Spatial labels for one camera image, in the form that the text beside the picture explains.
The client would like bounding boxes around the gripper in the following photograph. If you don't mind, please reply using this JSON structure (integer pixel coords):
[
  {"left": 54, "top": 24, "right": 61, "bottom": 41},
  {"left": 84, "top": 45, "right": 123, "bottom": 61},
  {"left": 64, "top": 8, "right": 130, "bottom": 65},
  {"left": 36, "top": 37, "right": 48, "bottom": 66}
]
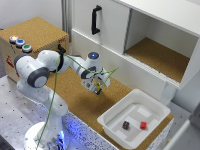
[{"left": 87, "top": 71, "right": 111, "bottom": 92}]

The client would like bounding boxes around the purple block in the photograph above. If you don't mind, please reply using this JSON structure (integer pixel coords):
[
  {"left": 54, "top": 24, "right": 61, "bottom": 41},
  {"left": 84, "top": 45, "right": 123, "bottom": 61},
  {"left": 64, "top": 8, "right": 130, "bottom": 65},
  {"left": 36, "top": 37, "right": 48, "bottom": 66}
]
[{"left": 121, "top": 120, "right": 131, "bottom": 131}]

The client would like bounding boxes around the white plastic box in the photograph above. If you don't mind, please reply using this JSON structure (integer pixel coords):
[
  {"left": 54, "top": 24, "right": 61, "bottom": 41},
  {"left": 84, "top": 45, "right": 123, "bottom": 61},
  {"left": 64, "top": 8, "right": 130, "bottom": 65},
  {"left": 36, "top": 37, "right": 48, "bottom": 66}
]
[{"left": 96, "top": 88, "right": 172, "bottom": 150}]

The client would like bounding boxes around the white sliding door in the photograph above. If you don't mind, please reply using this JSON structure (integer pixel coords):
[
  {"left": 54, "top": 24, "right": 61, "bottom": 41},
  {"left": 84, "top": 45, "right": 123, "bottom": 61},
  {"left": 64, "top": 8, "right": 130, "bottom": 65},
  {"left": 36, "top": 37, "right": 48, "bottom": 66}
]
[{"left": 72, "top": 0, "right": 131, "bottom": 55}]

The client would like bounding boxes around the pink block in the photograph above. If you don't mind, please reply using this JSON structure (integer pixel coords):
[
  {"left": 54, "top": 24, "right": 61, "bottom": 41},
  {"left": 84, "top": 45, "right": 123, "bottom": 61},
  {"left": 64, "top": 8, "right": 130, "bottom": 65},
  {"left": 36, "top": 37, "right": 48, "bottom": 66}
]
[{"left": 139, "top": 121, "right": 148, "bottom": 131}]

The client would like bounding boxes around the white cabinet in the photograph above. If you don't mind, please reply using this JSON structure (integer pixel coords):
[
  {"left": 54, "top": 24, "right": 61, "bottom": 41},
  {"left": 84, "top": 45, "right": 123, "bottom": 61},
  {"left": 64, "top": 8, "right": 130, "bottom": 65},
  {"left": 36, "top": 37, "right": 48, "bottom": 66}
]
[{"left": 70, "top": 0, "right": 200, "bottom": 107}]

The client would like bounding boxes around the green button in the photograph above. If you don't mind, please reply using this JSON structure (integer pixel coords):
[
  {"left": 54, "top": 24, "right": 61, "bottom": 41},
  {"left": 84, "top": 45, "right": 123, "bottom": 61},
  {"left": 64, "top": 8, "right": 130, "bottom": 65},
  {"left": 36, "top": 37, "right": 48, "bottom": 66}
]
[{"left": 21, "top": 43, "right": 33, "bottom": 54}]

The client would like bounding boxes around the wooden drawer box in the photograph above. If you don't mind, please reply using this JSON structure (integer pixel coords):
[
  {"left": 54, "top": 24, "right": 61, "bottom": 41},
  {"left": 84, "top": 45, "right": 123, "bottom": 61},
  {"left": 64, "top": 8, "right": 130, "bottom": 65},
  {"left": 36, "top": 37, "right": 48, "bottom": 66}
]
[{"left": 0, "top": 16, "right": 71, "bottom": 83}]

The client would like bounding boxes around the blue button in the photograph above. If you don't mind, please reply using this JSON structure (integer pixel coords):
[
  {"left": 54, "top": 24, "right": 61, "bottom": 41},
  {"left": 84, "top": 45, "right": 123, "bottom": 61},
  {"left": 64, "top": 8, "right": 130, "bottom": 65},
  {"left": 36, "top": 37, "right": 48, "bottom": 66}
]
[{"left": 15, "top": 38, "right": 26, "bottom": 48}]

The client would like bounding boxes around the red button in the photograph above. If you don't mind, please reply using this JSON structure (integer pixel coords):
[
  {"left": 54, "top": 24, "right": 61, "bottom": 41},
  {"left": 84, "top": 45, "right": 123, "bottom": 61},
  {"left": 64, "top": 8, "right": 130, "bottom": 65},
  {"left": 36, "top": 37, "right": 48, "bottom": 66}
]
[{"left": 9, "top": 34, "right": 20, "bottom": 44}]

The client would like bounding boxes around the green cable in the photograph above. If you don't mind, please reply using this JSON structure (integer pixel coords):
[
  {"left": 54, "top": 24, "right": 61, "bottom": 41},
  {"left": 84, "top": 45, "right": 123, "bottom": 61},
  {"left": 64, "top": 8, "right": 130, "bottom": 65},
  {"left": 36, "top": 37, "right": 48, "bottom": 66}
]
[{"left": 35, "top": 54, "right": 120, "bottom": 150}]

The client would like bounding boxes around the black drawer handle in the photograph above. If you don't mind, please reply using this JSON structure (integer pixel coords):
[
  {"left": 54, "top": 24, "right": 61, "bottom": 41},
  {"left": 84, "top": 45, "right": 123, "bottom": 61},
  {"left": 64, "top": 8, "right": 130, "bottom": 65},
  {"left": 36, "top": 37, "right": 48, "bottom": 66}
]
[{"left": 57, "top": 43, "right": 67, "bottom": 55}]

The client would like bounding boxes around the black door handle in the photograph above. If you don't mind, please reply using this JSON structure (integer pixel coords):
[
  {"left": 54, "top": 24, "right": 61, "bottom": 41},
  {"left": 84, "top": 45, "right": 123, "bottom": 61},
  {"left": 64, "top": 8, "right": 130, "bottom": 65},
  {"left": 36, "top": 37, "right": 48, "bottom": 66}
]
[{"left": 91, "top": 4, "right": 103, "bottom": 36}]

